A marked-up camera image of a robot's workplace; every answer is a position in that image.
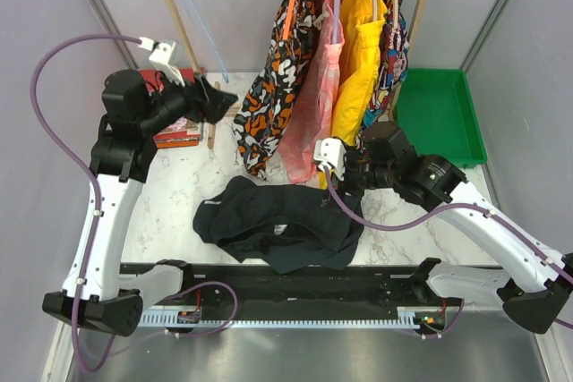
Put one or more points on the large red book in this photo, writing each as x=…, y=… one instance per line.
x=183, y=132

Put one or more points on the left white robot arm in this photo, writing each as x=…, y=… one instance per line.
x=93, y=295

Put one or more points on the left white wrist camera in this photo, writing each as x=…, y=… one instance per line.
x=162, y=57

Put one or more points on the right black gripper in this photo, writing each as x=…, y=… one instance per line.
x=351, y=157

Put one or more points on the camouflage orange black shorts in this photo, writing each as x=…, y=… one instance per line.
x=268, y=105

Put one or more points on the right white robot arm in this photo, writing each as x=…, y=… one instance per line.
x=532, y=282

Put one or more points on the yellow shorts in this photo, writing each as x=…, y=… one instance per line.
x=358, y=64

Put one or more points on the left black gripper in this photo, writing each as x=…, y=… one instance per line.
x=206, y=104

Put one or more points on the orange thin book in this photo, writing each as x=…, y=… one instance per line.
x=174, y=144

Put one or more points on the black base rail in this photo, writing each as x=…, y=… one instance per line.
x=259, y=293

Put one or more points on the comic print shorts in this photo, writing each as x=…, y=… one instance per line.
x=394, y=47

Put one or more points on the green plastic tray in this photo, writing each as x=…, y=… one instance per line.
x=436, y=111

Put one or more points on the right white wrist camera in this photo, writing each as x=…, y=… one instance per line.
x=329, y=154

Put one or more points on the pink patterned shorts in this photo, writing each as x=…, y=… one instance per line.
x=313, y=110

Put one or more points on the wooden clothes rack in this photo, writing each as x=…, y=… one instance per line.
x=179, y=24

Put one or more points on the blue wire hanger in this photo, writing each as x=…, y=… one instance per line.
x=194, y=15

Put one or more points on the pink illustrated book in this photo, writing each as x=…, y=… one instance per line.
x=184, y=124

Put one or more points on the dark navy shorts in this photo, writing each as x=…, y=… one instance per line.
x=287, y=226

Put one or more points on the grey slotted cable duct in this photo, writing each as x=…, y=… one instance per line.
x=162, y=317

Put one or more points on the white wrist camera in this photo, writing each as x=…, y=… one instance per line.
x=162, y=57
x=329, y=154

